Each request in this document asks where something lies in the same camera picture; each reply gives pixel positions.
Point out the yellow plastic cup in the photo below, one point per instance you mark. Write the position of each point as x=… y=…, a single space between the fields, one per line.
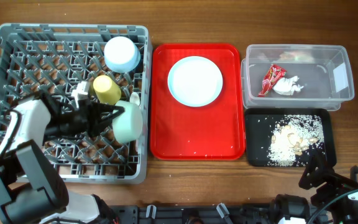
x=107 y=91

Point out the red plastic tray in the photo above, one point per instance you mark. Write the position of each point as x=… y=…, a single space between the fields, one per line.
x=212 y=132

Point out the light blue plate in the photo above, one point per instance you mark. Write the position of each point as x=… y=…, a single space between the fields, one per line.
x=195 y=81

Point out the clear plastic bin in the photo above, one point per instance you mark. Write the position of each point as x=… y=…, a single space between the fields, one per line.
x=324 y=72

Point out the black tray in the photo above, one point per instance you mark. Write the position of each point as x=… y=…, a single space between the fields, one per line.
x=260 y=122

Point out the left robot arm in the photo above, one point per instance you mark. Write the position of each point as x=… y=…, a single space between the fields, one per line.
x=31 y=190

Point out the green bowl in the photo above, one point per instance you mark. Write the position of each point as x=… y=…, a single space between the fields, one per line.
x=127 y=126

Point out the red strawberry snack wrapper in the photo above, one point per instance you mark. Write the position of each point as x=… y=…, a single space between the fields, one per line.
x=273 y=75

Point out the spilled rice pile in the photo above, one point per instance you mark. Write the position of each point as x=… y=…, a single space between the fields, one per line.
x=294 y=138

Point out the light blue bowl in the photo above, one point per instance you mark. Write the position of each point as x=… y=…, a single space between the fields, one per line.
x=121 y=55

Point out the white tissue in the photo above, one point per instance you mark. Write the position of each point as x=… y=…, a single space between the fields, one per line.
x=287 y=86

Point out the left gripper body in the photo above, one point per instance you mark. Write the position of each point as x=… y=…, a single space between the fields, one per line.
x=73 y=122

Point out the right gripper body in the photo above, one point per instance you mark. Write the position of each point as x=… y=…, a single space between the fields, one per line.
x=336 y=185

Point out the grey dishwasher rack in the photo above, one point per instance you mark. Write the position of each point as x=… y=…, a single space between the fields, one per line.
x=57 y=57

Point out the white plastic spoon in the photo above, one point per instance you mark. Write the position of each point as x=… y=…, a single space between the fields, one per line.
x=135 y=98

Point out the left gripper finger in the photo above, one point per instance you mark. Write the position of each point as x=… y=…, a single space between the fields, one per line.
x=99 y=124
x=107 y=110

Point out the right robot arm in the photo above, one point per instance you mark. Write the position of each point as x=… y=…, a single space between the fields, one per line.
x=293 y=209

